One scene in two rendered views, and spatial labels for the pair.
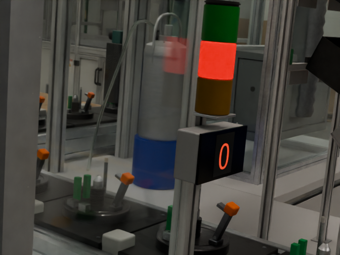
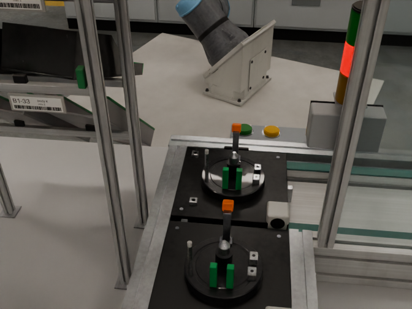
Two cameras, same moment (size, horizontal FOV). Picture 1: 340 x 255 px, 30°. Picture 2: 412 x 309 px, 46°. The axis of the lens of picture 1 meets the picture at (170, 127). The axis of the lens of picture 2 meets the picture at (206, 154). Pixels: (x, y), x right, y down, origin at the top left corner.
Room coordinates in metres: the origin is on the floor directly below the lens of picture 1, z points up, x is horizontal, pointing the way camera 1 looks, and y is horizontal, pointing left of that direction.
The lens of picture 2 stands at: (1.43, 0.42, 1.66)
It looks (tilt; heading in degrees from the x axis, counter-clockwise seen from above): 37 degrees down; 240
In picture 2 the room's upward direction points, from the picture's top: straight up
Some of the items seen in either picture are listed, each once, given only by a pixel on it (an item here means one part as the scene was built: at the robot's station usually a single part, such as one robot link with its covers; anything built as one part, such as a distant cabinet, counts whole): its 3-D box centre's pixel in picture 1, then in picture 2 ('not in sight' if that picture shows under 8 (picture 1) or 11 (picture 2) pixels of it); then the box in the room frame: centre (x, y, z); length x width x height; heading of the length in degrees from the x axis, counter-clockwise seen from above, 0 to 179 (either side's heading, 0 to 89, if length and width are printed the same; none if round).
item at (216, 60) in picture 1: (216, 59); (358, 57); (0.89, -0.06, 1.33); 0.05 x 0.05 x 0.05
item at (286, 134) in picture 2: not in sight; (270, 142); (0.78, -0.39, 0.93); 0.21 x 0.07 x 0.06; 144
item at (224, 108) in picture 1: (213, 95); (353, 86); (0.89, -0.06, 1.28); 0.05 x 0.05 x 0.05
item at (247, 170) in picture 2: not in sight; (233, 178); (0.97, -0.26, 0.98); 0.14 x 0.14 x 0.02
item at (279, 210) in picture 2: not in sight; (277, 216); (0.95, -0.13, 0.97); 0.05 x 0.05 x 0.04; 54
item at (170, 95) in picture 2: not in sight; (223, 99); (0.69, -0.76, 0.84); 0.90 x 0.70 x 0.03; 123
